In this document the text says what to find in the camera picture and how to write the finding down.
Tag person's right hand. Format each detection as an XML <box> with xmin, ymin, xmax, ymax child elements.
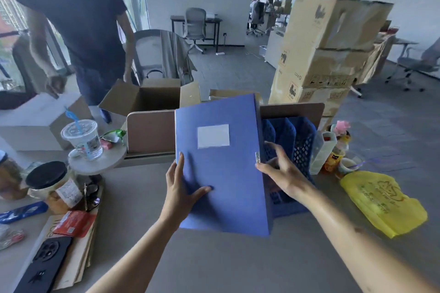
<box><xmin>255</xmin><ymin>142</ymin><xmax>318</xmax><ymax>205</ymax></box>

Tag person's left hand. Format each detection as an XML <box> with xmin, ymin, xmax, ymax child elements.
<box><xmin>160</xmin><ymin>152</ymin><xmax>212</xmax><ymax>231</ymax></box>

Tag blue file box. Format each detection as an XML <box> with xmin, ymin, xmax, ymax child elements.
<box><xmin>175</xmin><ymin>93</ymin><xmax>274</xmax><ymax>238</ymax></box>

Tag person's left forearm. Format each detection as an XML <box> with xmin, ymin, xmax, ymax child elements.
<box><xmin>86</xmin><ymin>215</ymin><xmax>180</xmax><ymax>293</ymax></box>

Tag person's right forearm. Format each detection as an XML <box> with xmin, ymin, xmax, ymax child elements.
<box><xmin>297</xmin><ymin>184</ymin><xmax>440</xmax><ymax>293</ymax></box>

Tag blue plastic file rack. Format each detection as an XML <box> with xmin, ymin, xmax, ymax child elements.
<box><xmin>261</xmin><ymin>117</ymin><xmax>319</xmax><ymax>218</ymax></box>

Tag white plastic holder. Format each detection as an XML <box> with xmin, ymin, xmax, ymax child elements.
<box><xmin>309</xmin><ymin>130</ymin><xmax>338</xmax><ymax>176</ymax></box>

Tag white mug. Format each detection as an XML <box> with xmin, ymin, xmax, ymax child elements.
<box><xmin>338</xmin><ymin>155</ymin><xmax>366</xmax><ymax>175</ymax></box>

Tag flat cardboard box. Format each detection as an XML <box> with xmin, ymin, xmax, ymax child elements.
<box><xmin>274</xmin><ymin>45</ymin><xmax>376</xmax><ymax>90</ymax></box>
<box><xmin>268</xmin><ymin>77</ymin><xmax>352</xmax><ymax>117</ymax></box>

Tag pink flower toy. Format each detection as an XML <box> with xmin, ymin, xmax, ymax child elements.
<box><xmin>332</xmin><ymin>120</ymin><xmax>351</xmax><ymax>138</ymax></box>

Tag round white stand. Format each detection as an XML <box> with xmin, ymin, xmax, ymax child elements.
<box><xmin>68</xmin><ymin>141</ymin><xmax>128</xmax><ymax>176</ymax></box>

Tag green snack packet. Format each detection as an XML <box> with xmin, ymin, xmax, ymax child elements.
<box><xmin>101</xmin><ymin>129</ymin><xmax>127</xmax><ymax>146</ymax></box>

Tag open cardboard box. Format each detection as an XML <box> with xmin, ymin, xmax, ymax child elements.
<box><xmin>99</xmin><ymin>78</ymin><xmax>202</xmax><ymax>114</ymax></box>

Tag black sunglasses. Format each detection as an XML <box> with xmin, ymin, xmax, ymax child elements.
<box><xmin>82</xmin><ymin>182</ymin><xmax>102</xmax><ymax>212</ymax></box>

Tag white low cabinet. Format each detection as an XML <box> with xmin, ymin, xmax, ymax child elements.
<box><xmin>264</xmin><ymin>30</ymin><xmax>286</xmax><ymax>69</ymax></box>

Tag yellow plastic bag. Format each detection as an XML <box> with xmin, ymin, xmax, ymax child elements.
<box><xmin>340</xmin><ymin>171</ymin><xmax>429</xmax><ymax>239</ymax></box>

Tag clear plastic cup with straw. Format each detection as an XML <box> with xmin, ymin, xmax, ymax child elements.
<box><xmin>61</xmin><ymin>107</ymin><xmax>104</xmax><ymax>161</ymax></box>

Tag red packet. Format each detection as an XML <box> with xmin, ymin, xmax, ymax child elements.
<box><xmin>53</xmin><ymin>210</ymin><xmax>97</xmax><ymax>239</ymax></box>

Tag brown paper bag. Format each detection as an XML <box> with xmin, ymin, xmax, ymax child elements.
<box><xmin>20</xmin><ymin>197</ymin><xmax>101</xmax><ymax>291</ymax></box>

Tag chair draped with grey cloth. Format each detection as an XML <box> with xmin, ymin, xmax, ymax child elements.
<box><xmin>132</xmin><ymin>29</ymin><xmax>197</xmax><ymax>86</ymax></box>

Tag glass jar with black lid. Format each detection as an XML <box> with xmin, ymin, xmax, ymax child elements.
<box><xmin>25</xmin><ymin>161</ymin><xmax>84</xmax><ymax>215</ymax></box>

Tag black desk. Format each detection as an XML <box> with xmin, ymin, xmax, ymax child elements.
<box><xmin>170</xmin><ymin>15</ymin><xmax>223</xmax><ymax>53</ymax></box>

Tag large cardboard box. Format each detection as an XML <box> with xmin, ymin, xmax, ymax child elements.
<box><xmin>285</xmin><ymin>0</ymin><xmax>394</xmax><ymax>52</ymax></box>

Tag black phone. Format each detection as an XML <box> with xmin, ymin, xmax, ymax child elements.
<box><xmin>13</xmin><ymin>236</ymin><xmax>73</xmax><ymax>293</ymax></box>

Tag blue flat packet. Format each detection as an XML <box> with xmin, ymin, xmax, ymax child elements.
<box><xmin>0</xmin><ymin>201</ymin><xmax>49</xmax><ymax>225</ymax></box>

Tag white carton box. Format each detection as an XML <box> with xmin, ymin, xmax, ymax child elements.
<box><xmin>0</xmin><ymin>92</ymin><xmax>94</xmax><ymax>151</ymax></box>

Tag grey mesh office chair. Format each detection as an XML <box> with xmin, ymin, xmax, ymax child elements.
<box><xmin>384</xmin><ymin>37</ymin><xmax>440</xmax><ymax>93</ymax></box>

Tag glass jar with brown contents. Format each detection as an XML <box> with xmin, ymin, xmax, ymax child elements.
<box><xmin>0</xmin><ymin>149</ymin><xmax>29</xmax><ymax>201</ymax></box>

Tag clear plastic wrapper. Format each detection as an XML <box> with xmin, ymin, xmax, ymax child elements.
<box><xmin>0</xmin><ymin>225</ymin><xmax>27</xmax><ymax>251</ymax></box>

